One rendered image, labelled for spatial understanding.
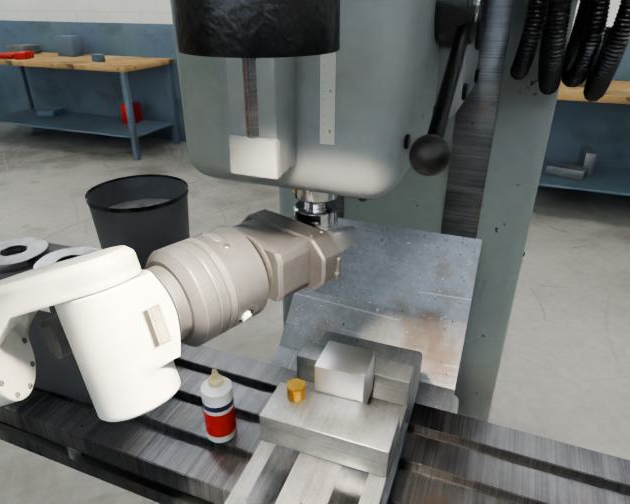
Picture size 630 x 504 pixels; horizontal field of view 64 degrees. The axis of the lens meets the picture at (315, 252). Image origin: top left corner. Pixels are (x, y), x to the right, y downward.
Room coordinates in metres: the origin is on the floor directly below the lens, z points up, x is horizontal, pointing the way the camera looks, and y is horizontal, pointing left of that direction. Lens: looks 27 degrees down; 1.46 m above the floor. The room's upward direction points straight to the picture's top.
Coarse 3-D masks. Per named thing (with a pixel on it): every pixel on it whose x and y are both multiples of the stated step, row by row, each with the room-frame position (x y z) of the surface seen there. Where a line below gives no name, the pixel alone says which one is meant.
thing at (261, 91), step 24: (240, 72) 0.37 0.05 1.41; (264, 72) 0.36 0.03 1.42; (288, 72) 0.38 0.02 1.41; (240, 96) 0.37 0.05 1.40; (264, 96) 0.36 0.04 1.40; (288, 96) 0.38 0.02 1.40; (240, 120) 0.37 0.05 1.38; (264, 120) 0.36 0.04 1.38; (288, 120) 0.38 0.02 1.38; (240, 144) 0.37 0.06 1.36; (264, 144) 0.36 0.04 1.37; (288, 144) 0.38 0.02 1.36; (240, 168) 0.37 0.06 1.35; (264, 168) 0.36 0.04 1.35; (288, 168) 0.38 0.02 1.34
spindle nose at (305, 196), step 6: (300, 192) 0.47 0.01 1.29; (306, 192) 0.46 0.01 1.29; (312, 192) 0.46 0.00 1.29; (318, 192) 0.46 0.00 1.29; (300, 198) 0.47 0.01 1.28; (306, 198) 0.46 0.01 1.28; (312, 198) 0.46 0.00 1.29; (318, 198) 0.46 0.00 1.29; (324, 198) 0.46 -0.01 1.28; (330, 198) 0.47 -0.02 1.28
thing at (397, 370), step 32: (320, 352) 0.53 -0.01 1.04; (384, 352) 0.58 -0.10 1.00; (416, 352) 0.58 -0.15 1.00; (384, 384) 0.48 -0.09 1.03; (416, 384) 0.55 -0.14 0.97; (288, 448) 0.41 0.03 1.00; (256, 480) 0.36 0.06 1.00; (288, 480) 0.36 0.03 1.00; (320, 480) 0.36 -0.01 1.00; (352, 480) 0.36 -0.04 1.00; (384, 480) 0.36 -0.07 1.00
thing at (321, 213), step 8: (296, 208) 0.48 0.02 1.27; (304, 208) 0.48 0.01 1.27; (320, 208) 0.48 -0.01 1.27; (328, 208) 0.48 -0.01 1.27; (336, 208) 0.48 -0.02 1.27; (296, 216) 0.47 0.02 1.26; (304, 216) 0.47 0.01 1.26; (312, 216) 0.46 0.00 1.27; (320, 216) 0.46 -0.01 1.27; (328, 216) 0.47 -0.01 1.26; (336, 216) 0.48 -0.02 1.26
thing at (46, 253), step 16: (16, 240) 0.68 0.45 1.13; (32, 240) 0.68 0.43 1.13; (0, 256) 0.63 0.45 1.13; (16, 256) 0.63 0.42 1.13; (32, 256) 0.63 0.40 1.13; (48, 256) 0.63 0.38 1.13; (64, 256) 0.63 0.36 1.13; (0, 272) 0.60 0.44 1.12; (16, 272) 0.61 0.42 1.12; (32, 336) 0.57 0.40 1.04; (48, 352) 0.57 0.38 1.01; (48, 368) 0.57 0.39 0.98; (64, 368) 0.56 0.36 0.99; (48, 384) 0.57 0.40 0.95; (64, 384) 0.56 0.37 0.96; (80, 384) 0.55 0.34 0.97
